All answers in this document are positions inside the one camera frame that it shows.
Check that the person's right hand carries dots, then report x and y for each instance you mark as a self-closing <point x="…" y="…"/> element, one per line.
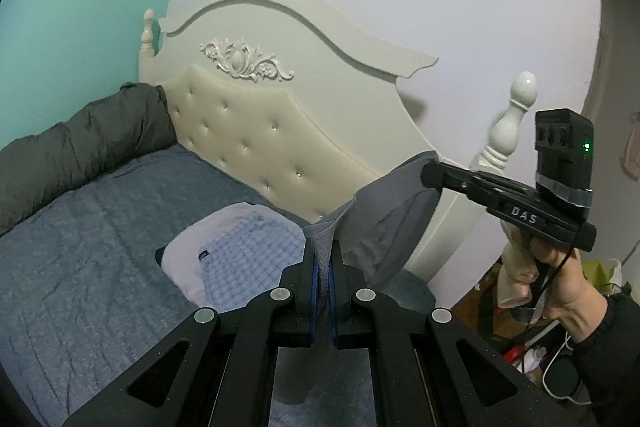
<point x="570" y="287"/>

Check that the yellow green bag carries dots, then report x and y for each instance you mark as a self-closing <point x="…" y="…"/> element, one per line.
<point x="602" y="274"/>

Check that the grey underwear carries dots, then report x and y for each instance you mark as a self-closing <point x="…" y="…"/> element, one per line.
<point x="380" y="227"/>

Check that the cream tufted headboard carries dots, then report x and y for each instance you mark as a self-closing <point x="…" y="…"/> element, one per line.
<point x="300" y="97"/>

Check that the rolled dark grey duvet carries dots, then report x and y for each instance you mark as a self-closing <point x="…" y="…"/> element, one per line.
<point x="75" y="152"/>

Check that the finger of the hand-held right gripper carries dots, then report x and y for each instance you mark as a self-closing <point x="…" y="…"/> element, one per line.
<point x="460" y="179"/>

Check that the black folded garment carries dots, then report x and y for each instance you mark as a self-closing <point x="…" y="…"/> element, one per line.
<point x="161" y="255"/>

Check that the bed with blue sheet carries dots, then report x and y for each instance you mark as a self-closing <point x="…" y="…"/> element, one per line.
<point x="100" y="257"/>

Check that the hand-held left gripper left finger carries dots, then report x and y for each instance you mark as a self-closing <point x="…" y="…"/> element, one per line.
<point x="316" y="302"/>

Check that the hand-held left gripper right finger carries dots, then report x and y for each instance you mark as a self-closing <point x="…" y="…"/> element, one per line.
<point x="333" y="307"/>

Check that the dark oval object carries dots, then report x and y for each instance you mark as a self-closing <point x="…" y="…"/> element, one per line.
<point x="562" y="374"/>

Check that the person's right forearm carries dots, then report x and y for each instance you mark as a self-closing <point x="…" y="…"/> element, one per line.
<point x="610" y="357"/>

